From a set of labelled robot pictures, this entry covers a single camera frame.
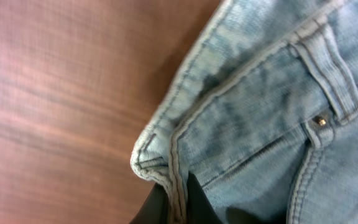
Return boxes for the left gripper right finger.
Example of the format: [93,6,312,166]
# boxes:
[187,172,222,224]

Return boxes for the light blue denim shorts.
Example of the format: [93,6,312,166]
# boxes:
[131,0,358,223]

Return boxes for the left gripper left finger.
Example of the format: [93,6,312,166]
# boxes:
[130,184,169,224]

